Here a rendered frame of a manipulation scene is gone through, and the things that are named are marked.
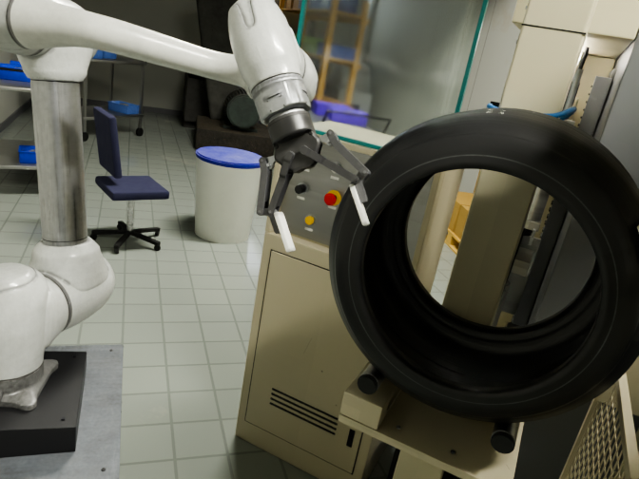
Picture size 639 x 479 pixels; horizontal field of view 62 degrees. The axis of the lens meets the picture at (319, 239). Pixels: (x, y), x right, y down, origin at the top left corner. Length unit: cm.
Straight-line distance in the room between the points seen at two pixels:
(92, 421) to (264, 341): 82
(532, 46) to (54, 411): 129
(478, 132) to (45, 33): 79
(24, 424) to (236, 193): 292
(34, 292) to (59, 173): 28
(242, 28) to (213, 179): 307
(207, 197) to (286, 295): 223
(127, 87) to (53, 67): 821
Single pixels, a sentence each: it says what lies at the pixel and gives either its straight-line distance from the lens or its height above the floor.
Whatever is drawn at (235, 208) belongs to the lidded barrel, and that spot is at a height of 29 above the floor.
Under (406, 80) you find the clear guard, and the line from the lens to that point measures 163.
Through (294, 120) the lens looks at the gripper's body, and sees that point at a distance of 87.
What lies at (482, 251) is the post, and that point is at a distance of 136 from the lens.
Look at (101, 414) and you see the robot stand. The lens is 140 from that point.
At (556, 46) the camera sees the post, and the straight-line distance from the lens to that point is 130.
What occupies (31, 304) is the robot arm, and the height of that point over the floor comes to 94.
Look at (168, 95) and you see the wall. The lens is 954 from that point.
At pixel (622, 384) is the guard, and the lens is 129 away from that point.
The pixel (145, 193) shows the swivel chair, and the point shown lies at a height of 42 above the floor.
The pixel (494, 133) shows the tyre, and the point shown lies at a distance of 93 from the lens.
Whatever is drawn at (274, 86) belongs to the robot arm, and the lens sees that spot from 88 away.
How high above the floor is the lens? 154
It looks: 20 degrees down
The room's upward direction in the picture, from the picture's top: 11 degrees clockwise
